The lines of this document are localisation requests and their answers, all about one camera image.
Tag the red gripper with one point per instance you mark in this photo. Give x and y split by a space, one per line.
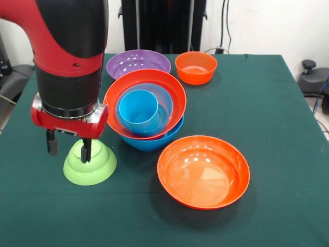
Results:
69 126

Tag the green bowl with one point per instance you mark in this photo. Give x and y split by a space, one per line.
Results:
100 169

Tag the blue cup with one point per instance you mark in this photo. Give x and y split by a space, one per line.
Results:
138 108

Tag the small blue bowl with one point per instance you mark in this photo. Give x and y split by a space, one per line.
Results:
164 103

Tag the large orange bowl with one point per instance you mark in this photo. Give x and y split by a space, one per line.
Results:
177 100
203 175

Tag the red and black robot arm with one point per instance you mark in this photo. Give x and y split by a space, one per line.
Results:
66 51

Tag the large blue bowl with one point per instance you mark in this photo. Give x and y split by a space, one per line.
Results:
151 145

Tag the purple bowl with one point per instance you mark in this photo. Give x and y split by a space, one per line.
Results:
138 60

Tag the small orange bowl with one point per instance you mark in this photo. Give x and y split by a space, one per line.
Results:
194 72

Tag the dark green tablecloth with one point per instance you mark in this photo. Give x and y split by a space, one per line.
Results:
257 205

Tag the grey pedestal foot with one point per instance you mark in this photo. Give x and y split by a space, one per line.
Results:
13 79
312 79

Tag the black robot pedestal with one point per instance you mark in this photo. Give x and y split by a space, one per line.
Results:
162 25

